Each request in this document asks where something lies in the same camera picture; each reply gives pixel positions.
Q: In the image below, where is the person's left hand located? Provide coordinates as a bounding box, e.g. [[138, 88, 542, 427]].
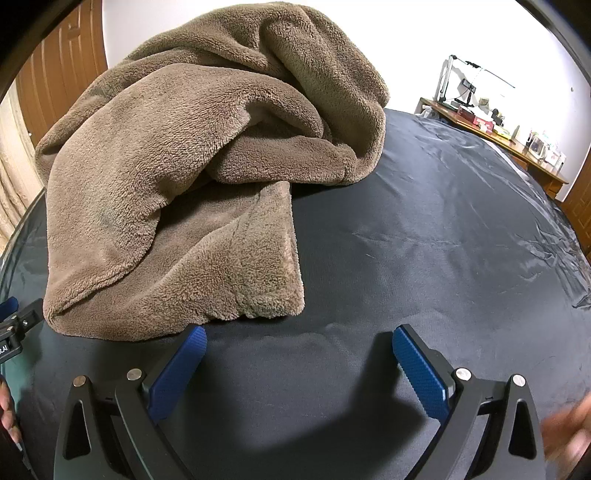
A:
[[0, 374, 22, 446]]

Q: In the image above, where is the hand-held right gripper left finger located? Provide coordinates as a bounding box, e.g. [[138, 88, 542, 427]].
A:
[[54, 324, 208, 480]]

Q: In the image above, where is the red box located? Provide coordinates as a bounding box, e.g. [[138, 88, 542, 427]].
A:
[[455, 108, 496, 133]]

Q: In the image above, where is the brown fleece garment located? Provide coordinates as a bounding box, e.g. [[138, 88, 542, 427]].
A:
[[34, 2, 391, 340]]

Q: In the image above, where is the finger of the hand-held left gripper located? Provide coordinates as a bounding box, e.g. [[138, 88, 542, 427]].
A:
[[0, 296, 44, 333]]

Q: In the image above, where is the desk lamp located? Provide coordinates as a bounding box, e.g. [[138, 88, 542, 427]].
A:
[[438, 54, 516, 109]]

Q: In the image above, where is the wooden sideboard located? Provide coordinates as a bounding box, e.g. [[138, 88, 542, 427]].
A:
[[418, 97, 570, 201]]

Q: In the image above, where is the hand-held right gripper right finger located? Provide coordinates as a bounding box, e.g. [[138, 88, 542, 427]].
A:
[[392, 323, 548, 480]]

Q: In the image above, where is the wooden door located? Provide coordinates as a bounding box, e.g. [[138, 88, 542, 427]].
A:
[[14, 0, 109, 148], [561, 157, 591, 261]]

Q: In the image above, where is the person's right hand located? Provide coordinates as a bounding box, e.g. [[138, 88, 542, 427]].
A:
[[539, 392, 591, 480]]

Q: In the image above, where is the beige curtain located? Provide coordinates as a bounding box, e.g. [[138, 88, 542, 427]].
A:
[[0, 88, 44, 243]]

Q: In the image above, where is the black bed cover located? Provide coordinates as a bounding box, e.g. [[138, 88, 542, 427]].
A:
[[0, 107, 591, 480]]

